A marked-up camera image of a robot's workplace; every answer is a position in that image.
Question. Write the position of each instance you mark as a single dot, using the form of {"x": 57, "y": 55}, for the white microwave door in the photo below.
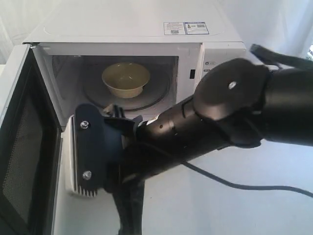
{"x": 30, "y": 142}

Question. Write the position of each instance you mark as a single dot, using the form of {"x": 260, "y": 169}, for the cream ceramic bowl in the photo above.
{"x": 126, "y": 80}

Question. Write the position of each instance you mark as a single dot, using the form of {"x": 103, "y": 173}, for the white microwave oven body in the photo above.
{"x": 65, "y": 45}

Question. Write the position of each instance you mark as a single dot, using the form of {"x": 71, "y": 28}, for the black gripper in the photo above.
{"x": 120, "y": 133}

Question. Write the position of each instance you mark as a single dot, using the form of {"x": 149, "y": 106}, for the glass turntable plate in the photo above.
{"x": 98, "y": 93}

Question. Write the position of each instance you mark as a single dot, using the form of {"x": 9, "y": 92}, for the blue warning sticker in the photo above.
{"x": 185, "y": 28}

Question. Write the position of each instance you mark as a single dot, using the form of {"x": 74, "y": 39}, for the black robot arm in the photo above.
{"x": 236, "y": 104}

